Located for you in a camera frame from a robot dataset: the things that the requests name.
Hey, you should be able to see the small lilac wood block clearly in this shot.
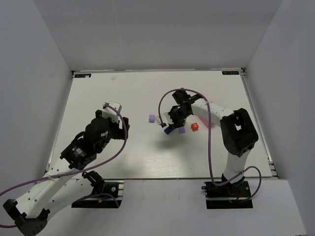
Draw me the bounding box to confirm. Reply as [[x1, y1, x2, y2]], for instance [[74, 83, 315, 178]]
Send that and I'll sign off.
[[179, 127, 186, 134]]

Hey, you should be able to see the dark blue wood block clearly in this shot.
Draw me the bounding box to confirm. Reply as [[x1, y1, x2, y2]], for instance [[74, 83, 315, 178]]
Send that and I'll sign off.
[[164, 126, 175, 135]]

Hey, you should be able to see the red orange wood cube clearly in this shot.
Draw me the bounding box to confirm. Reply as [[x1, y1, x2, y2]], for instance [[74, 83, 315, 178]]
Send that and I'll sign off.
[[191, 122, 199, 131]]

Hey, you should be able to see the large lilac wood block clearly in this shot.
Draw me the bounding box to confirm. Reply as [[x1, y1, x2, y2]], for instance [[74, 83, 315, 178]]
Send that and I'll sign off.
[[149, 114, 155, 123]]

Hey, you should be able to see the pink plastic box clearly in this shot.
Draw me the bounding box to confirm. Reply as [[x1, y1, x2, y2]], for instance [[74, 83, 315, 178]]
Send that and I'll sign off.
[[199, 117, 216, 128]]

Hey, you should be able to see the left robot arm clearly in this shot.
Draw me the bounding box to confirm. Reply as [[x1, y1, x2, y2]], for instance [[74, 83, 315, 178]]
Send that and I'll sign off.
[[3, 107, 130, 236]]

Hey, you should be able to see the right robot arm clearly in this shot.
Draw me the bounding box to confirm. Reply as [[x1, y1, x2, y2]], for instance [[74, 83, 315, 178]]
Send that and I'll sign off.
[[165, 88, 258, 187]]

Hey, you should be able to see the right blue table label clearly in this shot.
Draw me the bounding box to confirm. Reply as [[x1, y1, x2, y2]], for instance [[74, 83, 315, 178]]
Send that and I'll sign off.
[[222, 71, 239, 75]]

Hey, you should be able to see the blue table label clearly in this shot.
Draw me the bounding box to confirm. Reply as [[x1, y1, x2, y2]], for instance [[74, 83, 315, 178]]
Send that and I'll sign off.
[[74, 74, 91, 78], [222, 71, 239, 75]]

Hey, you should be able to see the left blue table label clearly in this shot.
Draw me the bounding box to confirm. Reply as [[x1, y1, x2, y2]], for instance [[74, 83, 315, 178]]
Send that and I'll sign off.
[[74, 74, 91, 78]]

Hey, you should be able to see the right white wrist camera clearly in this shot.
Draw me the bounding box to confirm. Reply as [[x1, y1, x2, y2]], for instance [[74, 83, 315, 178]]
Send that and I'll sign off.
[[155, 113, 173, 128]]

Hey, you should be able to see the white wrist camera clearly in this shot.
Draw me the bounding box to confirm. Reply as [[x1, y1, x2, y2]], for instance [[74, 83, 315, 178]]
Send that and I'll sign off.
[[155, 113, 173, 128], [101, 101, 122, 123]]

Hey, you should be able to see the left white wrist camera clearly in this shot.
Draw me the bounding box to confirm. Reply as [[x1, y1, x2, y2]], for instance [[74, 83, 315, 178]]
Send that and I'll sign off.
[[101, 101, 122, 123]]

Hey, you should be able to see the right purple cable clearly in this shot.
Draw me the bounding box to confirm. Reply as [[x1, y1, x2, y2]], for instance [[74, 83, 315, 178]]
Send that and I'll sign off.
[[158, 88, 262, 203]]

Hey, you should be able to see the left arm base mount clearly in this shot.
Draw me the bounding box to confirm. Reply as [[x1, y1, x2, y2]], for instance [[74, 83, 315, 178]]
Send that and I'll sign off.
[[71, 171, 124, 209]]

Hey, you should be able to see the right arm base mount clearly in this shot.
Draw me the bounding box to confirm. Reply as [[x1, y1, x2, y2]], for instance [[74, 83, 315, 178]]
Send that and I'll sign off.
[[201, 181, 253, 209]]

